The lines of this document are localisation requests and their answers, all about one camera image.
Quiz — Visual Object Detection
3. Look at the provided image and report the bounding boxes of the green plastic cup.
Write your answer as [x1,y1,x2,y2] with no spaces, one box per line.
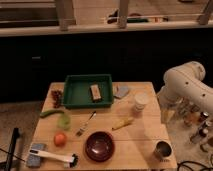
[57,114,70,130]

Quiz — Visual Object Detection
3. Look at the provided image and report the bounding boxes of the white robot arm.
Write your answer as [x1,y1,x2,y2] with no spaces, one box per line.
[157,61,213,124]

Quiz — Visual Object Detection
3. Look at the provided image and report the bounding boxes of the green bean pod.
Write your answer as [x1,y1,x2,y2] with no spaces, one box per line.
[40,109,64,118]

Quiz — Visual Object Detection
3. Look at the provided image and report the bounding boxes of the yellow banana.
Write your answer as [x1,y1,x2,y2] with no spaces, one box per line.
[112,117,134,131]

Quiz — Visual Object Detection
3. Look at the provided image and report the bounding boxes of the white dish brush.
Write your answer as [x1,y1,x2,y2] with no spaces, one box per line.
[29,149,78,168]

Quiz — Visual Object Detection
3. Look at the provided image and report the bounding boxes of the green plastic tray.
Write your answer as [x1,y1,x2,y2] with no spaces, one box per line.
[62,74,114,109]

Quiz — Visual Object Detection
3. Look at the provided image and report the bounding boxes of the blue sponge front left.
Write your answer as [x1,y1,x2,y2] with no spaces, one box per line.
[25,143,47,168]

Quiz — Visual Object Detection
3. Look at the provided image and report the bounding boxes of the metal cup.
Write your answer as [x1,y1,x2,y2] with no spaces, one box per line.
[153,141,172,160]

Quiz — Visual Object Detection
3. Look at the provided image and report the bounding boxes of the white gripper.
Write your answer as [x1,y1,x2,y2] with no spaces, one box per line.
[160,101,175,124]

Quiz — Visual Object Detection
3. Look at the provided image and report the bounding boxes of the dark red bowl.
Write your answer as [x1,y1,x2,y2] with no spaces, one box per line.
[84,131,115,162]

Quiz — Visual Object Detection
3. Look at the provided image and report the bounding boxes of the black stand on floor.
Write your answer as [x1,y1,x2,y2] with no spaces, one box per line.
[4,127,20,171]

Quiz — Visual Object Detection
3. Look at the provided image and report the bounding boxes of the wooden block in tray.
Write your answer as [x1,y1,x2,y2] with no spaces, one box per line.
[90,84,102,101]

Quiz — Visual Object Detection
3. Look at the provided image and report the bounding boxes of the white plastic cup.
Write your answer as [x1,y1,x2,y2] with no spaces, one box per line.
[133,93,149,114]

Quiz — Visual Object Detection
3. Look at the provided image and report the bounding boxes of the red grape bunch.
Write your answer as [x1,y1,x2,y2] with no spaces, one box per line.
[51,90,62,108]

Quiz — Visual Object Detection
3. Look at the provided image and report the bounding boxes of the orange fruit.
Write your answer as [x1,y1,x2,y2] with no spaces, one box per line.
[54,133,67,147]

